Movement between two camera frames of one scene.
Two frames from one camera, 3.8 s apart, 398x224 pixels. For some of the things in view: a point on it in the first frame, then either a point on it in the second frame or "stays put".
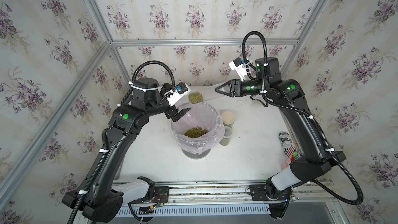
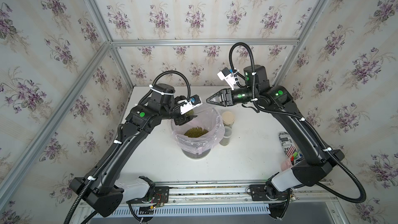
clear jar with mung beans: (195, 97) -> (190, 113)
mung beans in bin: (196, 132) stays put
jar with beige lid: (228, 119) stays put
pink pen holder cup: (285, 164) stays put
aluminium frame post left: (99, 17) stays put
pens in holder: (296, 155) stays put
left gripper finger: (180, 114) -> (189, 117)
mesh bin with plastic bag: (199, 131) stays put
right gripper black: (223, 86) -> (229, 98)
